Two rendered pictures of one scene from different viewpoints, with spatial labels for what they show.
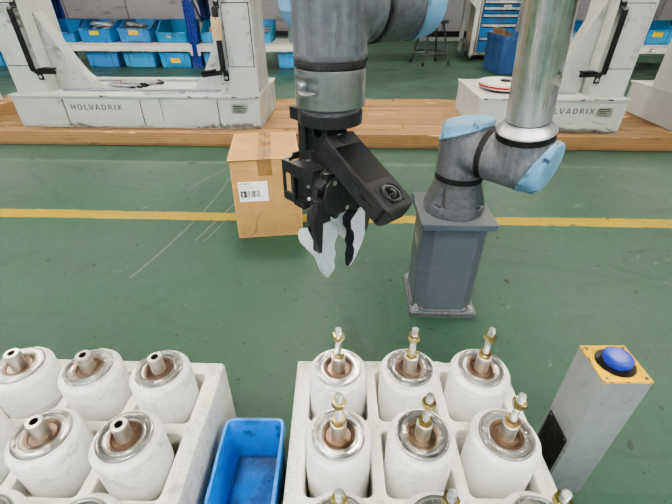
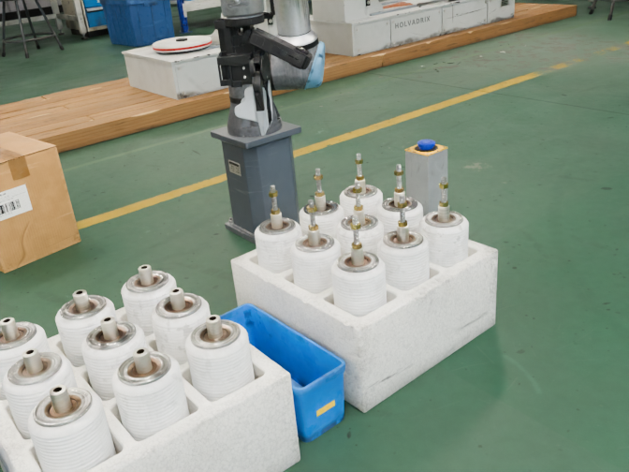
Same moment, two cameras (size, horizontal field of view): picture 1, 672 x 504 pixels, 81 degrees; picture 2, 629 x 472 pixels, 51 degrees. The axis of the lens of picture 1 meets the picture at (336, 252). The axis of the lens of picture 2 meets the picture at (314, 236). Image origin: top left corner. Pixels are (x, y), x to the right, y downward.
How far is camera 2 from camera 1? 90 cm
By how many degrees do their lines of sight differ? 34
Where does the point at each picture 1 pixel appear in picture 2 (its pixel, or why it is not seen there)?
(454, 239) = (272, 151)
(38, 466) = (135, 344)
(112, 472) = (195, 318)
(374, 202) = (299, 54)
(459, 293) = (291, 204)
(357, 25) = not seen: outside the picture
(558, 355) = not seen: hidden behind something
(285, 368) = not seen: hidden behind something
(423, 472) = (374, 234)
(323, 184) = (258, 59)
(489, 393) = (375, 199)
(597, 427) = (436, 196)
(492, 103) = (183, 65)
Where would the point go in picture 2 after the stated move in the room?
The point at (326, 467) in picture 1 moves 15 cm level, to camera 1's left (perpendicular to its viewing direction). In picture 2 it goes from (323, 256) to (258, 287)
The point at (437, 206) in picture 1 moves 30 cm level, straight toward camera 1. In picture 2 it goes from (247, 127) to (290, 156)
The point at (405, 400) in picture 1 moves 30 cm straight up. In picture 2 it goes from (331, 226) to (320, 81)
